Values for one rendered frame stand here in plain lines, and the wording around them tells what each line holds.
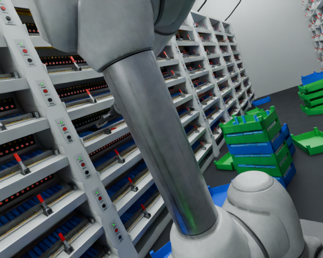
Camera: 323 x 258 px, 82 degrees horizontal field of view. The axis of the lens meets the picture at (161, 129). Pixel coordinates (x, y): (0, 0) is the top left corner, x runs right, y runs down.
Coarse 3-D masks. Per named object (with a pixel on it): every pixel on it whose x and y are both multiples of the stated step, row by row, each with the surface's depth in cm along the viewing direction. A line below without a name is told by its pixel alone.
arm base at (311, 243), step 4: (304, 236) 56; (308, 236) 56; (312, 236) 56; (304, 240) 52; (308, 240) 55; (312, 240) 54; (316, 240) 54; (320, 240) 54; (308, 244) 53; (312, 244) 53; (316, 244) 53; (320, 244) 53; (304, 248) 50; (308, 248) 52; (312, 248) 52; (316, 248) 52; (320, 248) 53; (304, 252) 49; (308, 252) 51; (312, 252) 52; (316, 252) 52; (300, 256) 49; (304, 256) 49; (308, 256) 50; (312, 256) 51
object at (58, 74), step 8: (48, 56) 105; (56, 56) 109; (64, 56) 112; (72, 56) 116; (48, 64) 106; (56, 64) 109; (64, 64) 113; (72, 64) 117; (80, 64) 121; (48, 72) 95; (56, 72) 98; (64, 72) 99; (72, 72) 98; (80, 72) 101; (88, 72) 105; (96, 72) 110; (56, 80) 91; (64, 80) 95; (72, 80) 98
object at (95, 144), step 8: (96, 120) 121; (80, 128) 111; (120, 128) 114; (128, 128) 118; (104, 136) 104; (112, 136) 108; (120, 136) 113; (88, 144) 96; (96, 144) 99; (104, 144) 103; (88, 152) 95
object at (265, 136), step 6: (276, 120) 121; (276, 126) 118; (264, 132) 111; (270, 132) 113; (276, 132) 117; (228, 138) 132; (234, 138) 128; (240, 138) 125; (246, 138) 121; (252, 138) 118; (258, 138) 115; (264, 138) 112; (270, 138) 112
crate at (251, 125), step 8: (264, 112) 126; (272, 112) 117; (232, 120) 142; (240, 120) 141; (248, 120) 137; (264, 120) 110; (272, 120) 116; (224, 128) 131; (232, 128) 126; (240, 128) 121; (248, 128) 117; (256, 128) 114; (264, 128) 110
